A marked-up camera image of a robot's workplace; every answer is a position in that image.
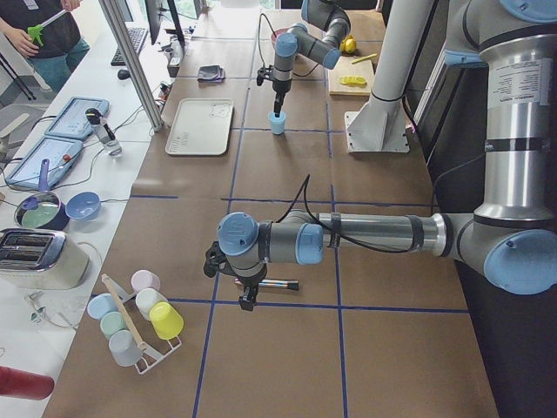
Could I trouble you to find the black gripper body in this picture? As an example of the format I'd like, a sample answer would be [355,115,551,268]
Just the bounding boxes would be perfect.
[256,65,291,94]
[203,241,267,288]

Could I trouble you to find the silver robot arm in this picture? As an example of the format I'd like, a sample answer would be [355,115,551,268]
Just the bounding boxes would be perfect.
[204,1,556,311]
[257,0,351,118]

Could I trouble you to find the pink bowl with ice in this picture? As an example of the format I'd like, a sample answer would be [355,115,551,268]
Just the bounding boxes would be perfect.
[271,28,288,49]

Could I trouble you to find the pink cup on rack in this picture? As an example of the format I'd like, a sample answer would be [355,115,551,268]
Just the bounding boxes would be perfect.
[131,269,161,293]

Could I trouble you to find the yellow cup on rack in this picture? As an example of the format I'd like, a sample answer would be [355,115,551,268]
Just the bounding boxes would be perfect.
[149,301,185,340]

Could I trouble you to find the white cup on rack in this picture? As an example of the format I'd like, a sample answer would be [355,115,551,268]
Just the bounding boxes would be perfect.
[135,287,168,321]

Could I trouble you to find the white cup rack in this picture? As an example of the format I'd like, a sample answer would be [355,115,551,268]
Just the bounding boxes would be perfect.
[100,273,183,375]

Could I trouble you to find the green cup on rack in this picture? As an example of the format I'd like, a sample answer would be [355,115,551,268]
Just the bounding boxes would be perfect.
[100,311,128,340]

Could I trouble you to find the light blue cup on rack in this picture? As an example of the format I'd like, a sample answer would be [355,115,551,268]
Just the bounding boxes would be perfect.
[86,293,117,320]

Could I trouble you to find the grey cup on rack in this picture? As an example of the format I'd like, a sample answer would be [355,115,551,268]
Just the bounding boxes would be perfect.
[109,329,143,367]

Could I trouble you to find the wooden cutting board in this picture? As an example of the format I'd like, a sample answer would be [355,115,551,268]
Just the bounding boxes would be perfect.
[327,57,375,97]

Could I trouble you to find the grey purple folded cloth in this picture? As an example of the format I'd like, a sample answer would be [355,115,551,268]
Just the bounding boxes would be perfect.
[197,64,226,83]

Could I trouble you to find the yellow lemon slices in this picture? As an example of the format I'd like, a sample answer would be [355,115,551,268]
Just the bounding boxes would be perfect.
[339,76,367,86]

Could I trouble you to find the yellow lemon upper right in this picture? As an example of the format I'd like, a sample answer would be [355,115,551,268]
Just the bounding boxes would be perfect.
[339,35,358,56]

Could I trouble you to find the cream serving tray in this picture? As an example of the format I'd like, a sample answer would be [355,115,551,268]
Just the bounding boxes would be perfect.
[165,98,233,156]

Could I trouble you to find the yellow plastic knife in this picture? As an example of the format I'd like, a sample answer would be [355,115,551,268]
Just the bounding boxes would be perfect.
[351,53,378,64]

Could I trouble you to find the blue bowl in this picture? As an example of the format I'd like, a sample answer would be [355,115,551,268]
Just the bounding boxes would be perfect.
[65,192,101,220]

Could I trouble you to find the black monitor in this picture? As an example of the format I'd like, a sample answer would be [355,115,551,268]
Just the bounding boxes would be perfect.
[144,0,185,46]

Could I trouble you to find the black keyboard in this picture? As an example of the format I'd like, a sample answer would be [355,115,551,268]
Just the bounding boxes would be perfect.
[110,26,150,67]

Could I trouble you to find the black computer mouse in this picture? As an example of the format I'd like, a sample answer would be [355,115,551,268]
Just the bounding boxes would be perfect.
[117,69,131,80]

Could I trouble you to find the clear water bottle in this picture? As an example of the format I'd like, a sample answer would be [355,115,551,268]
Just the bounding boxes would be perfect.
[85,108,122,157]

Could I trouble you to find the blue pot with lid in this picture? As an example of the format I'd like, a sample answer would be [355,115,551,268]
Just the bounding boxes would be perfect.
[14,158,70,231]

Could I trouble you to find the lower teach pendant tablet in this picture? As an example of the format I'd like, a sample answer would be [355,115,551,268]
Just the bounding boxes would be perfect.
[6,136,84,191]

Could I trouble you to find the teach pendant tablet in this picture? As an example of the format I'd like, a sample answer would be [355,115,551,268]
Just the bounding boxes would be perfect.
[6,136,84,191]
[44,97,110,141]

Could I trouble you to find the upper teach pendant tablet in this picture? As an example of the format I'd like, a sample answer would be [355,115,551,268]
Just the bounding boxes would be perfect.
[44,97,110,141]

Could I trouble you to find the person in dark shirt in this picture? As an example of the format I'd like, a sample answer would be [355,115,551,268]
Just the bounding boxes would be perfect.
[1,0,90,92]

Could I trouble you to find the red bottle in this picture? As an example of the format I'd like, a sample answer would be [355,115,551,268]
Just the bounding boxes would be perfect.
[1,367,55,401]

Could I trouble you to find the steel muddler black handle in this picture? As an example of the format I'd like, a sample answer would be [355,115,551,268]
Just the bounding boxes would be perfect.
[258,280,299,291]

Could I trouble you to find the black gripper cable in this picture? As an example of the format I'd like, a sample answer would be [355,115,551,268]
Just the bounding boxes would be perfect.
[256,11,323,79]

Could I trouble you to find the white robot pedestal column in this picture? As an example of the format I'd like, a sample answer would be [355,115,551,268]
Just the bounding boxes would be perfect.
[345,0,434,152]

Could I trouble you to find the aluminium frame post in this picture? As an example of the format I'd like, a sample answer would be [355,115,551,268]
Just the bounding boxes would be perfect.
[99,0,164,132]

